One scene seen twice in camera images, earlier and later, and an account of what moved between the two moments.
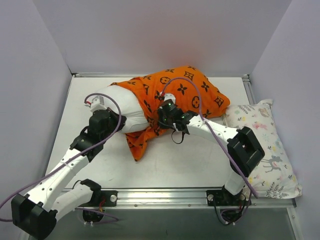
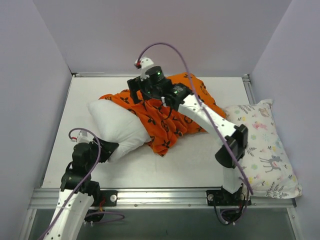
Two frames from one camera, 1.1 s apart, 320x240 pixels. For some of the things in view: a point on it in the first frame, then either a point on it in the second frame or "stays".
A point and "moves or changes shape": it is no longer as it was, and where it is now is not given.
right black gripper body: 162,117 → 135,89
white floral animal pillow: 273,177 stays
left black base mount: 111,197 stays
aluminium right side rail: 248,89 stays
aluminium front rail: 182,198 stays
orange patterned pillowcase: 195,93 moves or changes shape
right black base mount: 223,197 stays
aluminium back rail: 90,73 stays
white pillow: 136,118 → 117,124
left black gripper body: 116,119 → 107,149
